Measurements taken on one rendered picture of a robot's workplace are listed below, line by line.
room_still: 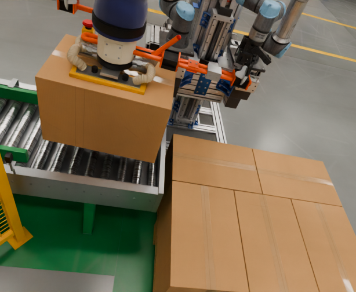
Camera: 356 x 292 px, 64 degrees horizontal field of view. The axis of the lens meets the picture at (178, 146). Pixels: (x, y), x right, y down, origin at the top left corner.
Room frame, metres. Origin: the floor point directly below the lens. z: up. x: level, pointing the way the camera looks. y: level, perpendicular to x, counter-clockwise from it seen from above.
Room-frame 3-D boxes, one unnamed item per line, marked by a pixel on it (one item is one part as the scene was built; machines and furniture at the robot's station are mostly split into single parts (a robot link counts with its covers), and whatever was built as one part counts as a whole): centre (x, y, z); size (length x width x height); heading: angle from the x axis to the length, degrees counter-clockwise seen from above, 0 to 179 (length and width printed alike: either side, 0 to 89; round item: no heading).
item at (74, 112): (1.14, 0.42, 0.89); 0.60 x 0.40 x 0.40; 102
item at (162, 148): (1.23, 0.08, 0.58); 0.70 x 0.03 x 0.06; 15
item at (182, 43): (1.72, 0.25, 1.09); 0.15 x 0.15 x 0.10
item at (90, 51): (1.14, 0.43, 1.15); 0.34 x 0.25 x 0.06; 102
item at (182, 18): (1.73, 0.25, 1.20); 0.13 x 0.12 x 0.14; 50
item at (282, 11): (1.36, -0.16, 1.51); 0.11 x 0.11 x 0.08; 71
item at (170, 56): (1.19, 0.18, 1.21); 0.10 x 0.08 x 0.06; 12
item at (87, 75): (1.05, 0.41, 1.11); 0.34 x 0.10 x 0.05; 102
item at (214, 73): (1.23, -0.03, 1.21); 0.07 x 0.07 x 0.04; 12
